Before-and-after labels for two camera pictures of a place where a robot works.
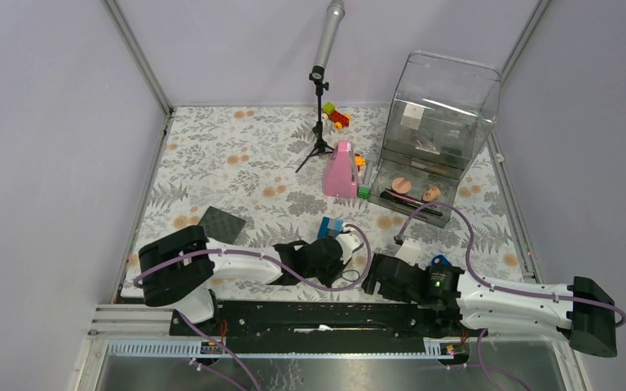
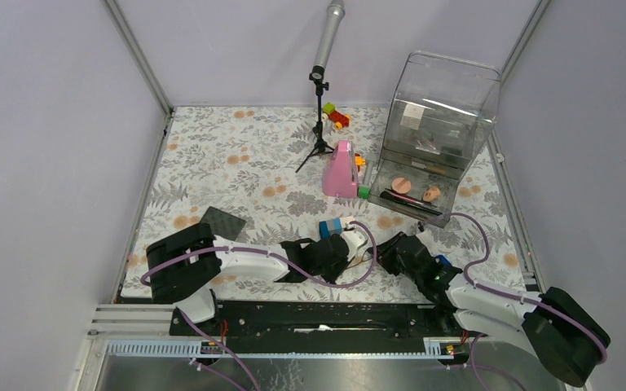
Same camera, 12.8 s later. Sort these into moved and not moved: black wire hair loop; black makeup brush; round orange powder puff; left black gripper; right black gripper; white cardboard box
Moved: right black gripper; black wire hair loop
Not moved: left black gripper; black makeup brush; round orange powder puff; white cardboard box
